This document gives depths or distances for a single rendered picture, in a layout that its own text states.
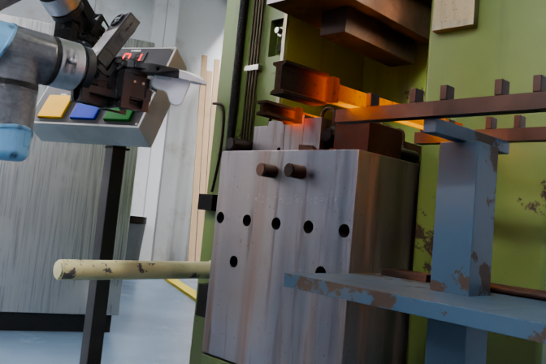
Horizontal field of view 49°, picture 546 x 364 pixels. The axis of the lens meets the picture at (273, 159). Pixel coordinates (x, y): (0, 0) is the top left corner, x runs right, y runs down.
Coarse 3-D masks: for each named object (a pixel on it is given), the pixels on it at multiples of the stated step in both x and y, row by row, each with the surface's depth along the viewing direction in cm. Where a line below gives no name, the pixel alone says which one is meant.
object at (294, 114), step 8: (264, 104) 122; (272, 104) 122; (280, 104) 124; (256, 112) 122; (264, 112) 121; (272, 112) 123; (280, 112) 125; (288, 112) 127; (296, 112) 127; (304, 112) 129; (280, 120) 127; (288, 120) 126; (296, 120) 127
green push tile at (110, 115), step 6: (114, 108) 148; (108, 114) 148; (114, 114) 147; (120, 114) 146; (126, 114) 146; (132, 114) 146; (108, 120) 147; (114, 120) 146; (120, 120) 146; (126, 120) 145
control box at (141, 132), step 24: (144, 48) 162; (168, 48) 159; (48, 96) 159; (48, 120) 153; (72, 120) 150; (96, 120) 148; (144, 120) 145; (96, 144) 154; (120, 144) 151; (144, 144) 149
